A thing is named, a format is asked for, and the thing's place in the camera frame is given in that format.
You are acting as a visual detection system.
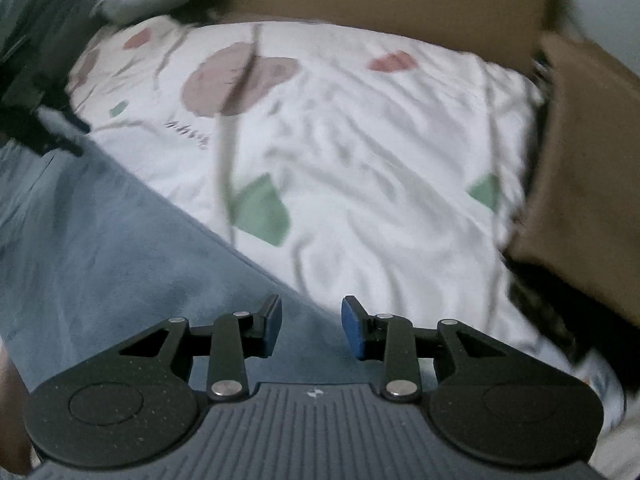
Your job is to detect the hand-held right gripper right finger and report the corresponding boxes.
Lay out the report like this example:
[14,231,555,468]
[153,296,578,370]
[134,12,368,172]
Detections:
[341,296,506,403]

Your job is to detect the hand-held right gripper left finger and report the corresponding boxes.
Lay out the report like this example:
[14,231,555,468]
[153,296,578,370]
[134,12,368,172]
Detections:
[117,294,283,403]

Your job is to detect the light blue jeans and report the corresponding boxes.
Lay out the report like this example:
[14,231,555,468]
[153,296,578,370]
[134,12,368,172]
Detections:
[0,140,441,396]

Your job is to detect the white bear-printed bed sheet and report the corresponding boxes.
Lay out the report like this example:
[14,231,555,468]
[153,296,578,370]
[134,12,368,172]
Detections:
[65,15,626,431]

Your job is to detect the black patterned cloth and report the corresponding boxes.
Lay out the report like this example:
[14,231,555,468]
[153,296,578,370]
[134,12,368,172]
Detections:
[505,255,601,371]

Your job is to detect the brown cardboard box flap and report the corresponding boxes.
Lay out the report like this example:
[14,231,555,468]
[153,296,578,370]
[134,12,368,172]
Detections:
[505,32,640,326]

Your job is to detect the brown cardboard box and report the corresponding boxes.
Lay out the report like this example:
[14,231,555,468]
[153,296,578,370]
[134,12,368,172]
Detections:
[165,0,566,78]

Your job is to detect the dark green pillow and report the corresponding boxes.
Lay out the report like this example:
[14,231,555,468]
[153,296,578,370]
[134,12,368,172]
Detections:
[0,0,108,106]

